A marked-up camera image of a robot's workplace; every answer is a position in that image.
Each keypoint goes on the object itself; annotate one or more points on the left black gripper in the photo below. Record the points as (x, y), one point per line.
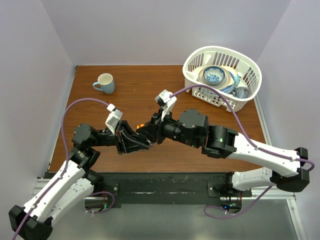
(124, 126)

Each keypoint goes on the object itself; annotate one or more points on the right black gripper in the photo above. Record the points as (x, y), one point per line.
(152, 131)

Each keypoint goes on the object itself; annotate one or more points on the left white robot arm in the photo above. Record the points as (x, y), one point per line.
(74, 180)

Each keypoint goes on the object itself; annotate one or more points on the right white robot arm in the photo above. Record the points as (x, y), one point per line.
(278, 167)

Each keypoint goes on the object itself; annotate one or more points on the light blue mug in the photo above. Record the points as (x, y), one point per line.
(105, 83)

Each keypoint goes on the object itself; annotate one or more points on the blue patterned bowl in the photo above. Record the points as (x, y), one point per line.
(213, 75)

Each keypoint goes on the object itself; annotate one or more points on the stacked plates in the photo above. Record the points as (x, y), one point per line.
(228, 84)

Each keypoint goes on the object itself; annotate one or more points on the grey cup in basket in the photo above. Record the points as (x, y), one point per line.
(241, 92)

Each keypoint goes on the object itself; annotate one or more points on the white plastic dish basket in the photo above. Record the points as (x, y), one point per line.
(249, 73)

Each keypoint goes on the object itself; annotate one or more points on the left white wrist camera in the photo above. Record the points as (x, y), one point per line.
(113, 118)

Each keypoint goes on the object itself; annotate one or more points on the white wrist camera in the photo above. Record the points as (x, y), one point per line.
(113, 118)
(166, 101)

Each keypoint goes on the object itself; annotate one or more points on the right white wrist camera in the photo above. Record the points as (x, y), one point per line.
(166, 101)

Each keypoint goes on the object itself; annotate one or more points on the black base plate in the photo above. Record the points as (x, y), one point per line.
(114, 189)

